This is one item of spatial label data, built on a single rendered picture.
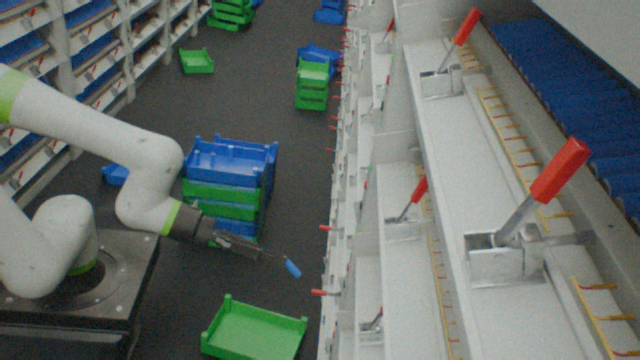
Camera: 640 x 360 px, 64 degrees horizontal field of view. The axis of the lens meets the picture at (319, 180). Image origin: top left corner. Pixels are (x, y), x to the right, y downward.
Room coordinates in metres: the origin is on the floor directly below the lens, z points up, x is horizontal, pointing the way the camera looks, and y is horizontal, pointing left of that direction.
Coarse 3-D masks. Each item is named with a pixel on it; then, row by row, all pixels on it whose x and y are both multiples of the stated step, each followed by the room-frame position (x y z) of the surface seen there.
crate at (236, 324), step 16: (224, 304) 1.25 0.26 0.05; (240, 304) 1.26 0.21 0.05; (224, 320) 1.22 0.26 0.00; (240, 320) 1.23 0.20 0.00; (256, 320) 1.24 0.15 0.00; (272, 320) 1.24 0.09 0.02; (288, 320) 1.23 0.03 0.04; (304, 320) 1.21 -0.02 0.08; (208, 336) 1.09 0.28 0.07; (224, 336) 1.15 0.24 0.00; (240, 336) 1.16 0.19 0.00; (256, 336) 1.17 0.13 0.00; (272, 336) 1.18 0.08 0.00; (288, 336) 1.19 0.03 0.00; (208, 352) 1.07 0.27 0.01; (224, 352) 1.06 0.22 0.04; (240, 352) 1.10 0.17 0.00; (256, 352) 1.11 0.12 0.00; (272, 352) 1.12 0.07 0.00; (288, 352) 1.13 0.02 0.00
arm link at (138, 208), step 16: (128, 176) 0.96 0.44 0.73; (128, 192) 0.93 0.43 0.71; (144, 192) 0.93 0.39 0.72; (160, 192) 0.94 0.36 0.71; (128, 208) 0.91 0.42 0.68; (144, 208) 0.92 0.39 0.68; (160, 208) 0.94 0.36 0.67; (176, 208) 0.95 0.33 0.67; (128, 224) 0.91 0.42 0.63; (144, 224) 0.91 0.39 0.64; (160, 224) 0.92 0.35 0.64
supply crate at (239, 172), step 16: (208, 144) 1.79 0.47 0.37; (192, 160) 1.72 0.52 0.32; (208, 160) 1.74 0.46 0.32; (224, 160) 1.76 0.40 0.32; (240, 160) 1.77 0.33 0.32; (256, 160) 1.79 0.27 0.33; (192, 176) 1.59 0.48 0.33; (208, 176) 1.59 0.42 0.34; (224, 176) 1.60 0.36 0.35; (240, 176) 1.60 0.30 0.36; (256, 176) 1.60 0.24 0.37
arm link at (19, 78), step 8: (0, 64) 0.99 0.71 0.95; (0, 72) 0.96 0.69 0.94; (8, 72) 0.97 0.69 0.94; (16, 72) 0.99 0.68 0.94; (0, 80) 0.95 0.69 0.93; (8, 80) 0.96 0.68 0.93; (16, 80) 0.96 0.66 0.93; (24, 80) 0.98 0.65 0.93; (0, 88) 0.94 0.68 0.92; (8, 88) 0.94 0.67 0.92; (16, 88) 0.95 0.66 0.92; (0, 96) 0.93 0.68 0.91; (8, 96) 0.93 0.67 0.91; (16, 96) 0.94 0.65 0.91; (0, 104) 0.92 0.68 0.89; (8, 104) 0.93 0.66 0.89; (0, 112) 0.92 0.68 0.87; (8, 112) 0.92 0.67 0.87; (0, 120) 0.93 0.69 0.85; (8, 120) 0.93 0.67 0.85
